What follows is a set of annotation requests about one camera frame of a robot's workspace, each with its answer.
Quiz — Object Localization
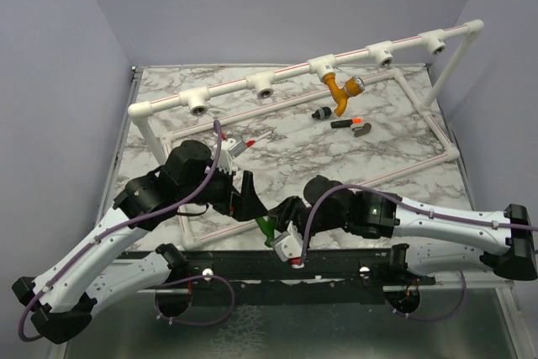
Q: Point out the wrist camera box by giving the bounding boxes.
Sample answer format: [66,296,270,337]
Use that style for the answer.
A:
[272,224,304,269]
[217,137,247,174]

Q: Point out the green water faucet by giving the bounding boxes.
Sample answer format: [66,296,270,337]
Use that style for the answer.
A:
[256,217,277,248]

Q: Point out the white PVC pipe frame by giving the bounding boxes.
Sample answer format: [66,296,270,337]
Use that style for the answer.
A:
[127,18,485,252]

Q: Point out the black grey hose connector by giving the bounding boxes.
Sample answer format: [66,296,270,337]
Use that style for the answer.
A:
[311,107,332,120]

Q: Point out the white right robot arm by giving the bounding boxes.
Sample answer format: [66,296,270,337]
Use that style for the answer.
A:
[268,176,537,284]

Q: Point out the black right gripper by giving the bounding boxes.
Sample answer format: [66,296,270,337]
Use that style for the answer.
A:
[268,196,349,243]

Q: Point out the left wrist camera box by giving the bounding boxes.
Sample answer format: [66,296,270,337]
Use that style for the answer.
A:
[217,137,247,174]

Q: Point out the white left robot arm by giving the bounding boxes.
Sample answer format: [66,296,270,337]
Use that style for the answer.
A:
[12,140,267,344]

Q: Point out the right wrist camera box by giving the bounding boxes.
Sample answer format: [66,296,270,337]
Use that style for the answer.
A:
[272,224,304,269]

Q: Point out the orange water faucet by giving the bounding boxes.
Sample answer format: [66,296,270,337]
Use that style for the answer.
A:
[322,73,366,117]

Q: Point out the tan mini stapler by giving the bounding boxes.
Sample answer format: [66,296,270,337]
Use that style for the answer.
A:
[351,123,372,137]

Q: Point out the black orange highlighter marker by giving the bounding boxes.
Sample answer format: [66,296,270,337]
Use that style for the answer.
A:
[330,118,363,129]

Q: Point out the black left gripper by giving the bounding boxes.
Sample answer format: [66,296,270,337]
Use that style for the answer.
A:
[179,160,268,221]

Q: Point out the red capped white marker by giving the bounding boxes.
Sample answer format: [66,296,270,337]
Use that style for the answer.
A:
[245,131,272,148]

